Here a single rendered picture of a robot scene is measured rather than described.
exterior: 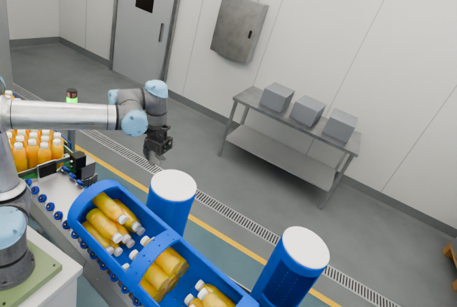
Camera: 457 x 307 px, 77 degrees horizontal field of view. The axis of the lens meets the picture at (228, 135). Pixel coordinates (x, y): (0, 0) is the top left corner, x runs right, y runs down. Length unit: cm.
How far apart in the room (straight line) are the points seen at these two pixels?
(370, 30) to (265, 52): 135
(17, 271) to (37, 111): 56
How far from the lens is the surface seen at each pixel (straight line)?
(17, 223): 111
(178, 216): 182
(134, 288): 130
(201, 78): 484
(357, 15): 409
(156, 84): 101
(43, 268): 127
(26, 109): 88
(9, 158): 113
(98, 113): 87
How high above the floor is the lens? 222
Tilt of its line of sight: 29 degrees down
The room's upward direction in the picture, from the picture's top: 18 degrees clockwise
